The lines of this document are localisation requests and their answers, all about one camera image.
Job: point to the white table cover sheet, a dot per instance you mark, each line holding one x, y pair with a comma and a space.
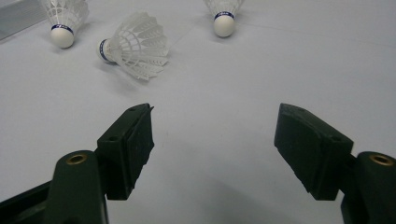
218, 93

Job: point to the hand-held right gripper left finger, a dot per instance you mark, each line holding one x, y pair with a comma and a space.
124, 149

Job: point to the white feather shuttlecock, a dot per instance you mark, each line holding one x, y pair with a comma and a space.
62, 37
224, 26
137, 43

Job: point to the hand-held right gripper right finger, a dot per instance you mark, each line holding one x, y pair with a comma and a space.
311, 149

